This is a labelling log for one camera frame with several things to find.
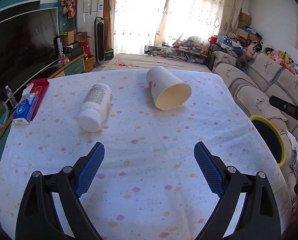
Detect yellow rimmed trash bin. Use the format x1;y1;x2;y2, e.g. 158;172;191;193
250;115;286;167

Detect papers on sofa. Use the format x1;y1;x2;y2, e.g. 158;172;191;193
286;130;298;175

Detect beige sofa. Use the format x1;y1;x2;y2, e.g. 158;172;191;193
208;51;298;206

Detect plush toy pile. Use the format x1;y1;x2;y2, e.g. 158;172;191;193
240;41;298;78

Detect blue tissue pack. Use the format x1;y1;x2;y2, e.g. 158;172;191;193
12;93;38;125

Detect cardboard boxes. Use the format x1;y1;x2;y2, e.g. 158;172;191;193
236;12;262;42

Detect water bottle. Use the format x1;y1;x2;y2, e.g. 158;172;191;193
5;86;17;108

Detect cluttered glass table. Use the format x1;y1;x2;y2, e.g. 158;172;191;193
143;46;208;64

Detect white plastic bottle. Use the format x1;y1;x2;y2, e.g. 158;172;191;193
77;83;112;133

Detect red box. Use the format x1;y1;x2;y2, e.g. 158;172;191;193
27;78;49;121

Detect paper cup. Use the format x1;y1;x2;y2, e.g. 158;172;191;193
146;66;192;111

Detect black television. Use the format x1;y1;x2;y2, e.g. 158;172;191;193
0;1;59;101

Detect floral bed sheet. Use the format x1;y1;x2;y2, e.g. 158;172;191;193
99;54;211;73

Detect black tower fan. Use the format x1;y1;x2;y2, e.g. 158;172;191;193
95;17;105;64

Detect artificial flower bunch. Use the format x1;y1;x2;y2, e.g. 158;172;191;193
59;0;77;18

